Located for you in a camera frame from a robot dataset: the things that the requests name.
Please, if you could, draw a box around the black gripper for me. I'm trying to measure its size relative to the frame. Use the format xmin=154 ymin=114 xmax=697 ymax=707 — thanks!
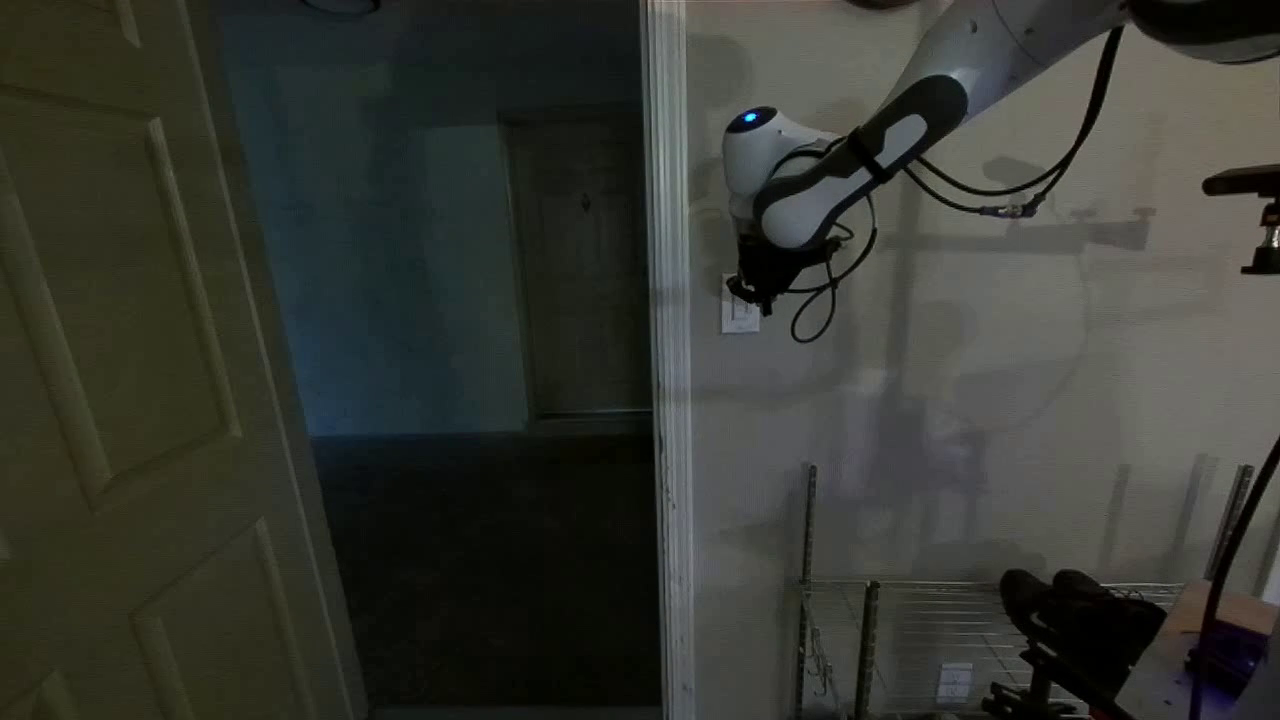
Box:
xmin=725 ymin=227 xmax=847 ymax=321

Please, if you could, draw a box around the white wall light switch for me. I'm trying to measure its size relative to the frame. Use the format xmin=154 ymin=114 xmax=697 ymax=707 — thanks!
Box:
xmin=718 ymin=269 xmax=769 ymax=340

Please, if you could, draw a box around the dark hallway door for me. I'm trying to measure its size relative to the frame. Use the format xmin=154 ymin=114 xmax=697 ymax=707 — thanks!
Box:
xmin=501 ymin=107 xmax=656 ymax=441

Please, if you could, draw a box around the small white tag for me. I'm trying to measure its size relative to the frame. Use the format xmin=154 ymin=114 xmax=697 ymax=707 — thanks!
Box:
xmin=935 ymin=659 xmax=981 ymax=707

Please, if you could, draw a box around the purple lit device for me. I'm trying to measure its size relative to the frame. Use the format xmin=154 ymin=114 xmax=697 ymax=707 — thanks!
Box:
xmin=1179 ymin=638 xmax=1265 ymax=702

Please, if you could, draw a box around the white panelled open door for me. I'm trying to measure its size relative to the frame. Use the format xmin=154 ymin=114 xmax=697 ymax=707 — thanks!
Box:
xmin=0 ymin=0 xmax=373 ymax=720

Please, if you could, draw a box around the white door frame trim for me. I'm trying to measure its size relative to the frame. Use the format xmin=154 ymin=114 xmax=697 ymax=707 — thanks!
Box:
xmin=636 ymin=0 xmax=700 ymax=720

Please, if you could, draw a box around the metal wire shelf rack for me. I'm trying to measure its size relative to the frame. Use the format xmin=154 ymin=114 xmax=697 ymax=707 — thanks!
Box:
xmin=790 ymin=455 xmax=1261 ymax=720

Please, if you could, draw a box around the black camera on stand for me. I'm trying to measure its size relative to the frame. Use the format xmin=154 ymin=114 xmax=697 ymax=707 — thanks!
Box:
xmin=981 ymin=566 xmax=1172 ymax=720

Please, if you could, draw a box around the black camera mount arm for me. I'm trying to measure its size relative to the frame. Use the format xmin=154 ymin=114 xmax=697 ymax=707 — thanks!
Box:
xmin=1200 ymin=161 xmax=1280 ymax=281

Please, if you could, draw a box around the black curved cable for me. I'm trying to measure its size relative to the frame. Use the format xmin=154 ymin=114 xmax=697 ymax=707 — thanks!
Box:
xmin=1193 ymin=436 xmax=1280 ymax=720

